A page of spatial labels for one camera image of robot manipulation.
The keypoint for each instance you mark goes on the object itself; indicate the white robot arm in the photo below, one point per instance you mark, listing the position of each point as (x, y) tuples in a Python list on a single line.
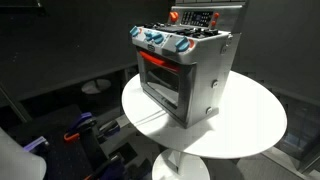
[(18, 164)]

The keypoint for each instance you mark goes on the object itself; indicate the silver toy stove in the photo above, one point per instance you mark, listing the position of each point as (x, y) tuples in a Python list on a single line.
[(193, 93)]

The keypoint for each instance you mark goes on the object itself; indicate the blue right stove knob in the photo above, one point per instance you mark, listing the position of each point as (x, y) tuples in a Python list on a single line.
[(182, 45)]

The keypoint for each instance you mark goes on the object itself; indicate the blue stove knob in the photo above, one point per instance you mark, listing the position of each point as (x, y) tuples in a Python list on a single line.
[(182, 45), (134, 31)]

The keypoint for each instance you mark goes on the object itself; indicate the blue middle stove knobs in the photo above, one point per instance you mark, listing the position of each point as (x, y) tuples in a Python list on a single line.
[(154, 37)]

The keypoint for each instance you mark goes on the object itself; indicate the blue left stove knob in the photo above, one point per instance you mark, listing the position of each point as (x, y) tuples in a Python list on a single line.
[(134, 31)]

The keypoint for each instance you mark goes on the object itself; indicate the orange stove knob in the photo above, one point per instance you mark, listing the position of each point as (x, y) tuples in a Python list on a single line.
[(173, 16)]

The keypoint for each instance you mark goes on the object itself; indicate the orange top right stove button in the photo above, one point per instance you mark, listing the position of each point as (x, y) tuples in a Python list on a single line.
[(216, 15)]

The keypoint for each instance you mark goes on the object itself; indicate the grey round background stool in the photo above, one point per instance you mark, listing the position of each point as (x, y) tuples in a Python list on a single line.
[(96, 86)]

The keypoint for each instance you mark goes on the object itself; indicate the white round table base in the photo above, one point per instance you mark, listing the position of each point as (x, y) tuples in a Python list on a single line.
[(174, 165)]

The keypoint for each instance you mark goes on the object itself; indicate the purple black clamp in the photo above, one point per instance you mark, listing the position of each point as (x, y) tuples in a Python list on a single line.
[(86, 129)]

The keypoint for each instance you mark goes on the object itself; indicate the round white table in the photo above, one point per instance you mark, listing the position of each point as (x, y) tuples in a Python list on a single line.
[(250, 121)]

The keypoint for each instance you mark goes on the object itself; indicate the orange oven door handle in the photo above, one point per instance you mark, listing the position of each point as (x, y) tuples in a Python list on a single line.
[(159, 62)]

